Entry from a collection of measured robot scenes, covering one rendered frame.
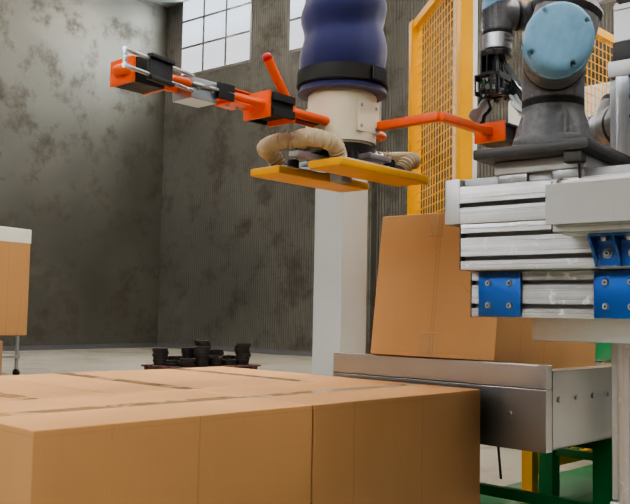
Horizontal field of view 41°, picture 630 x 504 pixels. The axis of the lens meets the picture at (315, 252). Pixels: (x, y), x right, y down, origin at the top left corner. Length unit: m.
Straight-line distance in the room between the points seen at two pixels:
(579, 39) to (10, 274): 2.38
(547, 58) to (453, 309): 0.95
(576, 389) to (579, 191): 0.92
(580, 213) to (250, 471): 0.74
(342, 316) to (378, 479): 1.64
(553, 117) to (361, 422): 0.73
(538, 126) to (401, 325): 0.92
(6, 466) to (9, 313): 1.95
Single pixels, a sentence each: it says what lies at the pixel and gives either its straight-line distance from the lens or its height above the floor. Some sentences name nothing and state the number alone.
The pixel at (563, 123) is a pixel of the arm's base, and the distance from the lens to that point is 1.65.
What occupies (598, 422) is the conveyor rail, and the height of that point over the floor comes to 0.45.
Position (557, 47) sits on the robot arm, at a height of 1.18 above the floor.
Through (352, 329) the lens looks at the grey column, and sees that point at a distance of 3.51.
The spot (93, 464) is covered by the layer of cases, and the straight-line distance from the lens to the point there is 1.42.
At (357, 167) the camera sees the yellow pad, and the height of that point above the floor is 1.05.
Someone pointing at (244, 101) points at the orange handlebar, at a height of 1.17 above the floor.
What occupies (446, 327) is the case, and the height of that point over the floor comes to 0.69.
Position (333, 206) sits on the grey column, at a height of 1.16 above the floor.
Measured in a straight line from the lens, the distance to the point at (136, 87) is 1.71.
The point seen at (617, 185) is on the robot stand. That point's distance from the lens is 1.44.
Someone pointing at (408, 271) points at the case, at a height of 0.85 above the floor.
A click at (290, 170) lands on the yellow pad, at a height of 1.06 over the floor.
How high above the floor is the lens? 0.73
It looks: 4 degrees up
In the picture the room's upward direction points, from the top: 1 degrees clockwise
